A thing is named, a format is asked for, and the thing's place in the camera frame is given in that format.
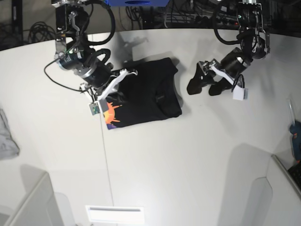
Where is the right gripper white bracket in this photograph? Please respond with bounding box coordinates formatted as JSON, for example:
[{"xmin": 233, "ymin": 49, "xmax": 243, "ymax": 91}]
[{"xmin": 76, "ymin": 62, "xmax": 138, "ymax": 102}]

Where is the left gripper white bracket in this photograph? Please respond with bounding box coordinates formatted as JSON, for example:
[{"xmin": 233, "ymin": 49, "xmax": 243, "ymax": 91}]
[{"xmin": 186, "ymin": 48, "xmax": 253, "ymax": 97}]

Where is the black T-shirt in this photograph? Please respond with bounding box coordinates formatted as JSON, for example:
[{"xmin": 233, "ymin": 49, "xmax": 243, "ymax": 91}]
[{"xmin": 103, "ymin": 57, "xmax": 182, "ymax": 129}]

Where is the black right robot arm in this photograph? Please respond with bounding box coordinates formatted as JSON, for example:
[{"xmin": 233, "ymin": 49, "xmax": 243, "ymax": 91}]
[{"xmin": 51, "ymin": 0, "xmax": 138, "ymax": 102}]

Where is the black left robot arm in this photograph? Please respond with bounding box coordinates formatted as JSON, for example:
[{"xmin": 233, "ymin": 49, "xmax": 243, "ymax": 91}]
[{"xmin": 187, "ymin": 0, "xmax": 270, "ymax": 101}]

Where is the blue box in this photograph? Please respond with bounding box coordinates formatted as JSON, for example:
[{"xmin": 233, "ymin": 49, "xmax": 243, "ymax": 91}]
[{"xmin": 104, "ymin": 0, "xmax": 169, "ymax": 7}]

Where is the blue glue gun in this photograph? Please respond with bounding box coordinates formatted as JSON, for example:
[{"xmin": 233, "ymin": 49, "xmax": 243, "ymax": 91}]
[{"xmin": 287, "ymin": 98, "xmax": 301, "ymax": 163}]

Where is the grey cloth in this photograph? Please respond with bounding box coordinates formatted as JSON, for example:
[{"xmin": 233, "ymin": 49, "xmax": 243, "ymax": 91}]
[{"xmin": 0, "ymin": 109, "xmax": 20, "ymax": 160}]

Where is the black keyboard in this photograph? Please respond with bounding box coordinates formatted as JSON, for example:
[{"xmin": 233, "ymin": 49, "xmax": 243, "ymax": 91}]
[{"xmin": 288, "ymin": 163, "xmax": 301, "ymax": 189}]

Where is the white tray front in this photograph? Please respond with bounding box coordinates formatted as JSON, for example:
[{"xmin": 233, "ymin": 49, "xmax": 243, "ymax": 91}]
[{"xmin": 86, "ymin": 205, "xmax": 145, "ymax": 225}]

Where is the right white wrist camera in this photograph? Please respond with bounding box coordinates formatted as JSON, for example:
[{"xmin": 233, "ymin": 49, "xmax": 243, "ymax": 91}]
[{"xmin": 89, "ymin": 100, "xmax": 109, "ymax": 115}]

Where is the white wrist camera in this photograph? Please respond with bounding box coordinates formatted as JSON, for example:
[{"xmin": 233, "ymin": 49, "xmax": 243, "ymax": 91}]
[
  {"xmin": 233, "ymin": 86, "xmax": 248, "ymax": 101},
  {"xmin": 89, "ymin": 100, "xmax": 109, "ymax": 115}
]

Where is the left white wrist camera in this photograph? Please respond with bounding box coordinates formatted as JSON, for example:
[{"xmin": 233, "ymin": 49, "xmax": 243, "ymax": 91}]
[{"xmin": 233, "ymin": 86, "xmax": 248, "ymax": 101}]

